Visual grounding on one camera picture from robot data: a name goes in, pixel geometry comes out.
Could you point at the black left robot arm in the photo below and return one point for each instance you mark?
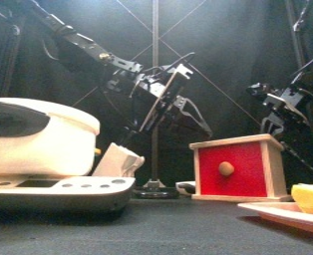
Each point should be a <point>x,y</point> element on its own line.
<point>80,41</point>

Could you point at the white rice bag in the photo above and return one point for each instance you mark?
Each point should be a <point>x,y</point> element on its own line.
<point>116,162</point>

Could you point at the red wooden drawer box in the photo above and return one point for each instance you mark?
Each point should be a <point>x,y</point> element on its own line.
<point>238,169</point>

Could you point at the black cloth backdrop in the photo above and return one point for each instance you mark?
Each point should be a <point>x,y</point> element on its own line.
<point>238,50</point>

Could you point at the small yellow knob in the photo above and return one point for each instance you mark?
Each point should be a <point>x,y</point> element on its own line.
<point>97,152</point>

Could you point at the small white black object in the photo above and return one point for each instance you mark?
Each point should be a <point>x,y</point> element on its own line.
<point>184,187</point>

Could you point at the yellow toy food piece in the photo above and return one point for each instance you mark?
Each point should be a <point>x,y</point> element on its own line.
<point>311,199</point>

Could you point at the white toy cooker pot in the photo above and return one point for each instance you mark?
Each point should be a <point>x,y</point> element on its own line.
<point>52,142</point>

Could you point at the white pink plate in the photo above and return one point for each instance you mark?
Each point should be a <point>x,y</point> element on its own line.
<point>286,212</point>

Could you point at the grey toy cooker base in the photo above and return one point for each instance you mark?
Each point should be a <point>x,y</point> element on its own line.
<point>73,192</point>

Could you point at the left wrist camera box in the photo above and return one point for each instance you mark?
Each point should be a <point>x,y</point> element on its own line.
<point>182,74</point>

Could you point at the dark frame post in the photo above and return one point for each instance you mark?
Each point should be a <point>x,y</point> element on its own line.
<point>295,36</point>

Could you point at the thin grey frame pole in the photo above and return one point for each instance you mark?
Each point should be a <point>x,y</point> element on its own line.
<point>155,33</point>

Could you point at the black round base plate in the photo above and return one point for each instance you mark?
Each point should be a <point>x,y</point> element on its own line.
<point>155,193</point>

